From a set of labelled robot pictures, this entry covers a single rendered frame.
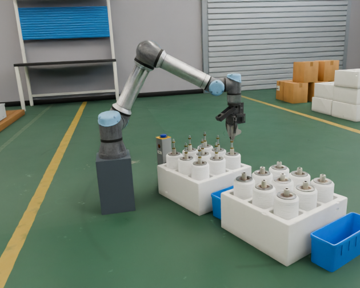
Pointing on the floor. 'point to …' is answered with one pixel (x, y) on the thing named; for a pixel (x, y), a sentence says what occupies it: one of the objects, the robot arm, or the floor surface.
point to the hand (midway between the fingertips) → (231, 138)
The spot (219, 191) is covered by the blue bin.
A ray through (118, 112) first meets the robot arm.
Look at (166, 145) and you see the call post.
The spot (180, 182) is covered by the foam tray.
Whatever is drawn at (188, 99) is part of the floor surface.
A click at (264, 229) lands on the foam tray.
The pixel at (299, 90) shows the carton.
